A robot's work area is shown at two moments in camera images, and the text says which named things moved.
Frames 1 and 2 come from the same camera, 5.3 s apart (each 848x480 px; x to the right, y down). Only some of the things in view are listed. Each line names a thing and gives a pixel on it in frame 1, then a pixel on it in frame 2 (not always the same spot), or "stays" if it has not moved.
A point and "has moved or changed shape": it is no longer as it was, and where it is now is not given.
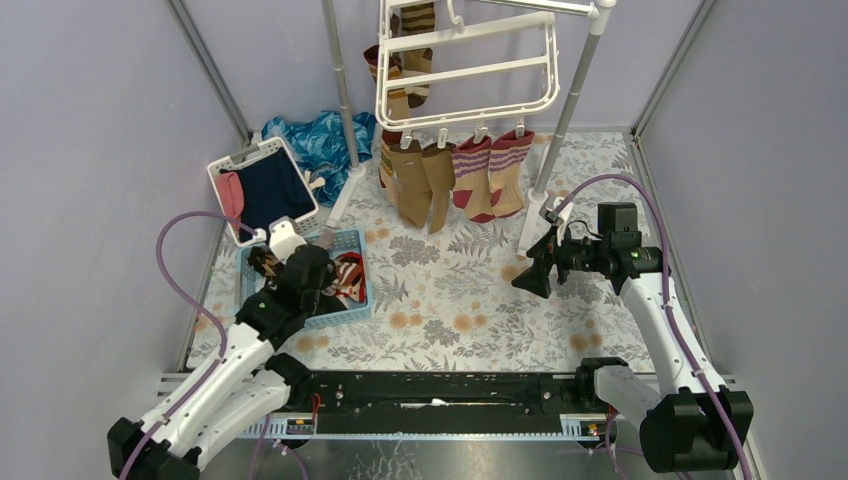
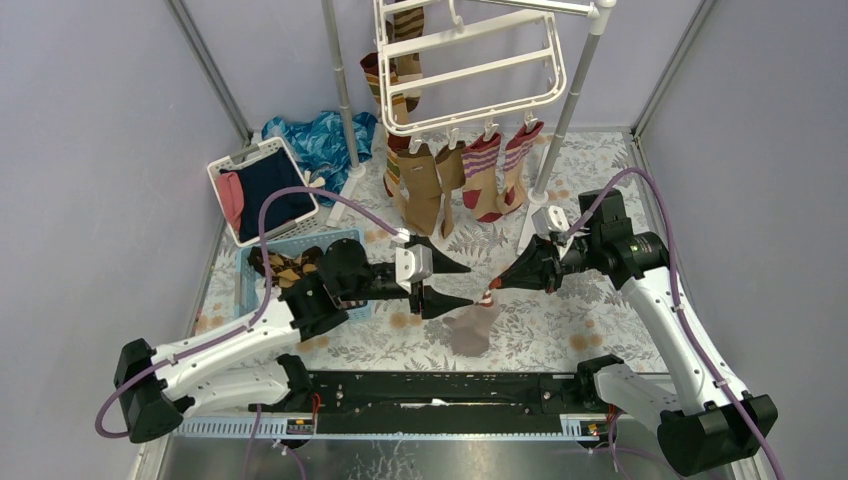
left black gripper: x=277 y=266 to x=414 y=292
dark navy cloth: x=273 y=192 stays
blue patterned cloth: x=319 y=144 stays
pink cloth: x=231 y=197 stays
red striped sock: x=471 y=191 has moved or changed shape
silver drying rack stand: x=601 y=13 stays
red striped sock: x=509 y=151 has moved or changed shape
